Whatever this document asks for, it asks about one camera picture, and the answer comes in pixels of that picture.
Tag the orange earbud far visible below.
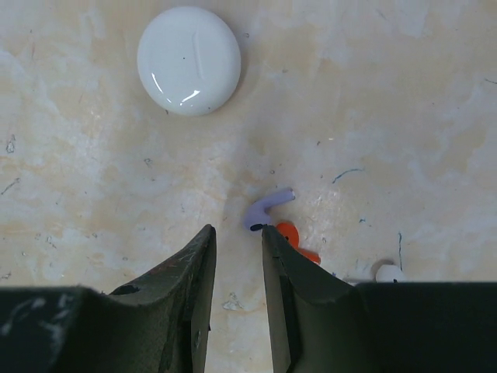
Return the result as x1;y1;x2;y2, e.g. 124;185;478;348
276;221;321;264

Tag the purple earbud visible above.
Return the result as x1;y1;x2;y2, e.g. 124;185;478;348
243;188;295;232

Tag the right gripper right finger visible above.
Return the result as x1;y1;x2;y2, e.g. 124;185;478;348
262;225;496;372

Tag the white earbud charging case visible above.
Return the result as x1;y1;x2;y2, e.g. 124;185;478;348
137;6;242;116

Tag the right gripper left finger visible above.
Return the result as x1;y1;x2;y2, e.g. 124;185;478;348
1;225;216;372

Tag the white earbud far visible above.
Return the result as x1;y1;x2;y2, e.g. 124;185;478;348
347;263;407;284

